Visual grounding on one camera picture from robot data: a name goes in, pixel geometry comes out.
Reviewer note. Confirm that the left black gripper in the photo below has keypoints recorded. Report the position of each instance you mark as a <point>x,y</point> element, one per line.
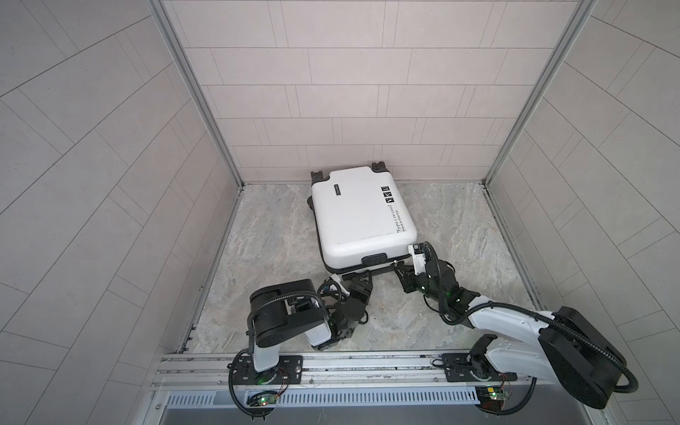
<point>364,289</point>

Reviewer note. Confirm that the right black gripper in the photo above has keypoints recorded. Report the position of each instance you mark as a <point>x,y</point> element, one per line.
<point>407,277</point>

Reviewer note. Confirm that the white suitcase with black lining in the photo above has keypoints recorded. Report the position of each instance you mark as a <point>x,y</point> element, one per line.
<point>361,219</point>

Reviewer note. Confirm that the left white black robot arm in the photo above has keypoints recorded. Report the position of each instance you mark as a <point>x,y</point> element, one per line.
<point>279,313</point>

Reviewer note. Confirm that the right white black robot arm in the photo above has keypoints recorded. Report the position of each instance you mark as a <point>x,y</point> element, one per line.
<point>562,347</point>

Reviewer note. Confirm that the left circuit board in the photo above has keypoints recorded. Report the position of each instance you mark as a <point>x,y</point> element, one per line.
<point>263,399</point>

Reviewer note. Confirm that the circuit board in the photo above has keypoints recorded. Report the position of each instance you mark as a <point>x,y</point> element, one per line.
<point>492,398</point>
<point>263,399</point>

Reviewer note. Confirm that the right circuit board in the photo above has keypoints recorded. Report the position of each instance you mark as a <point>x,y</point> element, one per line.
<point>492,398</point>

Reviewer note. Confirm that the right corner metal profile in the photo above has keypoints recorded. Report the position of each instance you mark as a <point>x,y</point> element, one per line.
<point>569,35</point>

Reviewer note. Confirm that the corner metal profile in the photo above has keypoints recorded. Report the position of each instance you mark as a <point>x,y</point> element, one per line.
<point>161,17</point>
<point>569,35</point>

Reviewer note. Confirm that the left corner metal profile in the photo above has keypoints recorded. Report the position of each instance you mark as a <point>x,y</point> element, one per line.
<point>161,17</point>

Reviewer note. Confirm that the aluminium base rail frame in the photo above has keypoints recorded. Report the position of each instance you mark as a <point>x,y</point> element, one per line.
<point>329,379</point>

